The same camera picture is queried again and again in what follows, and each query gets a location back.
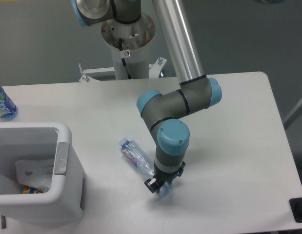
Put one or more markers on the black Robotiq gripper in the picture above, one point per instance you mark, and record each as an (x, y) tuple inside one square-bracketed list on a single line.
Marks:
[(162, 174)]

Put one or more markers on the clear plastic water bottle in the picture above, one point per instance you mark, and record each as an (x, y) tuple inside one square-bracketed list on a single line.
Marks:
[(137, 158)]

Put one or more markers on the clear plastic wrapper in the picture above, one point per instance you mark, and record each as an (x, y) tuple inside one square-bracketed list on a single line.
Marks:
[(35, 173)]

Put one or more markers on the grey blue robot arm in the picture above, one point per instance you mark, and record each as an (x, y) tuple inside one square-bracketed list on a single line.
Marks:
[(162, 113)]

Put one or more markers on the white plastic trash can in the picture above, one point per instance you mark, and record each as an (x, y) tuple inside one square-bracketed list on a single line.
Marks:
[(39, 141)]

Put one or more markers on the colourful snack package in bin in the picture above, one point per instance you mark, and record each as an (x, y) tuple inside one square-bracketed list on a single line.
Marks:
[(31, 190)]

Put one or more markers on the black clamp at table edge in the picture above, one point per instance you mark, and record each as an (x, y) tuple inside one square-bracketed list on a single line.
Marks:
[(296, 207)]

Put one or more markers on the blue labelled water bottle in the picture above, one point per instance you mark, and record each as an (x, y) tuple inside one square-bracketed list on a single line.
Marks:
[(8, 109)]

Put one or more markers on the white metal base bracket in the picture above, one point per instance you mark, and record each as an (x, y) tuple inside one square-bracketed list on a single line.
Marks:
[(108, 73)]

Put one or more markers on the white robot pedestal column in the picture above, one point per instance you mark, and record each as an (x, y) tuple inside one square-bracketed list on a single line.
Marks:
[(129, 44)]

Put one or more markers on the white metal frame right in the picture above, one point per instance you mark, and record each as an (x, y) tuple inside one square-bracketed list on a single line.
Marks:
[(293, 114)]

